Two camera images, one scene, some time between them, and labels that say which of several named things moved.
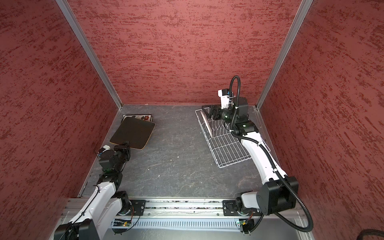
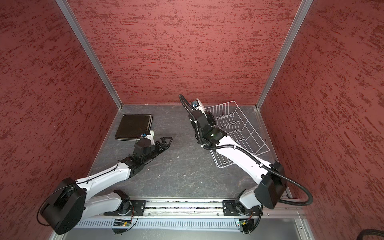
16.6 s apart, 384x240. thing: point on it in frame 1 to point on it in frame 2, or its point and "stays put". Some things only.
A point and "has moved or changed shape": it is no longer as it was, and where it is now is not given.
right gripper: (212, 111) to (211, 117)
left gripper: (121, 147) to (164, 143)
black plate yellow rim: (137, 132) has moved or changed shape
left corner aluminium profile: (85, 42) stays put
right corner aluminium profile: (302, 12) stays put
